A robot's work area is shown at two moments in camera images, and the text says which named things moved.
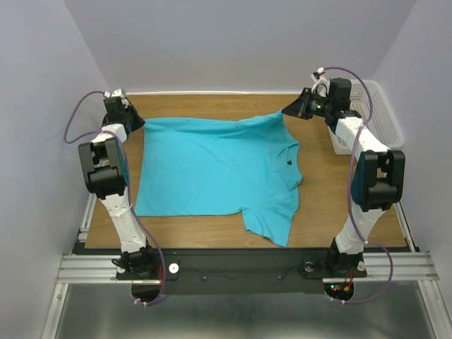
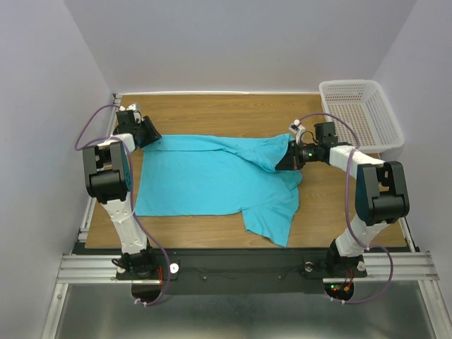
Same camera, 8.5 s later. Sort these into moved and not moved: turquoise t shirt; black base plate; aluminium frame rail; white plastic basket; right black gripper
Moved: right black gripper; turquoise t shirt
Not moved: white plastic basket; aluminium frame rail; black base plate
